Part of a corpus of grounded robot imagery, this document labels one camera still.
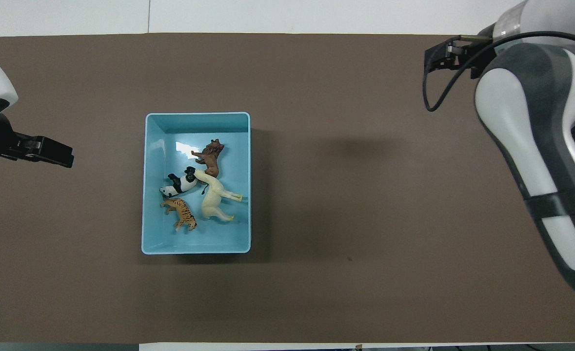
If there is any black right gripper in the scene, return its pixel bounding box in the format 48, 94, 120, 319
424, 35, 498, 79

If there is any black and white panda toy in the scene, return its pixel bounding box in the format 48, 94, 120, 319
159, 166, 199, 198

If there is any orange striped tiger toy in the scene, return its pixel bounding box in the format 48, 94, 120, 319
160, 197, 198, 233

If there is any brown lion toy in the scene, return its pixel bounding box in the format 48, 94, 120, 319
191, 139, 226, 179

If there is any cream horse toy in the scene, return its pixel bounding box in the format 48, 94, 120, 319
194, 169, 244, 223

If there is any light blue storage box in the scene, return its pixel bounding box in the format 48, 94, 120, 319
141, 112, 252, 255

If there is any brown table mat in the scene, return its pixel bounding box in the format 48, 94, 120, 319
0, 33, 575, 344

